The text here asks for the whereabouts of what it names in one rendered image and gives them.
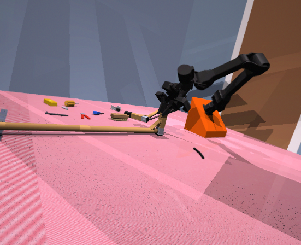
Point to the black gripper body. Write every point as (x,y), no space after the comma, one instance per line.
(180,99)

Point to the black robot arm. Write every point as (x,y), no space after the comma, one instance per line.
(254,64)

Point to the yellow rectangular block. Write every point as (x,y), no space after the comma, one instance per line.
(50,102)

